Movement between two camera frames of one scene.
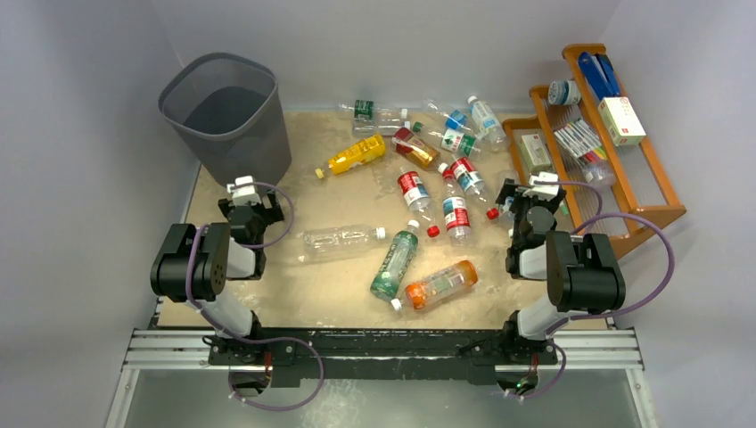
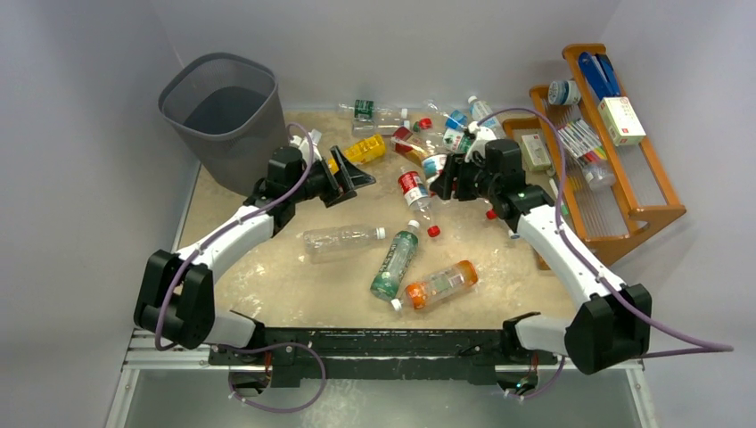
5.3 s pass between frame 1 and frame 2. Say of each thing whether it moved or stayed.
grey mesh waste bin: stayed
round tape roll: stayed
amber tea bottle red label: stayed
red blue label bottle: moved
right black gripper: moved
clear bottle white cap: stayed
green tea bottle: stayed
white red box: stayed
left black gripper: moved
